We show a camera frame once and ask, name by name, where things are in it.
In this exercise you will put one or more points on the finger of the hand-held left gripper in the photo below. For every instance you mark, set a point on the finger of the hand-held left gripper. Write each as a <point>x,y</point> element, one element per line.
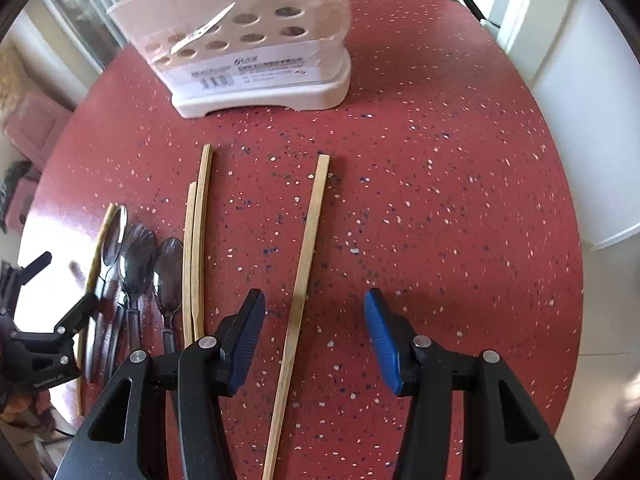
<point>75,316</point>
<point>36,269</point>

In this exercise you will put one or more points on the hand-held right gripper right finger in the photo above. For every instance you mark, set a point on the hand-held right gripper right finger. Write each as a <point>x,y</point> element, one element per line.
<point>382,342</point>

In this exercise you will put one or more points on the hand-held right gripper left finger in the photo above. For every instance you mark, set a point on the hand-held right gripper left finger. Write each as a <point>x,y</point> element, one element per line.
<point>247,342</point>

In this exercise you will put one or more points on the bamboo chopstick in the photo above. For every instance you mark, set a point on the bamboo chopstick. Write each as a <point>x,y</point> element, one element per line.
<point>188,260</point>
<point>98,255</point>
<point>305,280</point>
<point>203,210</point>

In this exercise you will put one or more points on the round metal spoon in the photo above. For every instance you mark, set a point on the round metal spoon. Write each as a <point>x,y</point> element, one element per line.
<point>113,240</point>

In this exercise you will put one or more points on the pink plastic utensil holder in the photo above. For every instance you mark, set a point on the pink plastic utensil holder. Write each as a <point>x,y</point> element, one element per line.
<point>260,85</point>

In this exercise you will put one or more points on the stack of pink stools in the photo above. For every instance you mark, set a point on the stack of pink stools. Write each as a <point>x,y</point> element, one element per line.
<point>35,125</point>

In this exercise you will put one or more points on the bag of pale balls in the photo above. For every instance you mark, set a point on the bag of pale balls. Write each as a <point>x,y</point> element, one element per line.
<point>10,80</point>

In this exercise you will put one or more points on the sliding glass door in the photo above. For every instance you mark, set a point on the sliding glass door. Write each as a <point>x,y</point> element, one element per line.
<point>85,5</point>

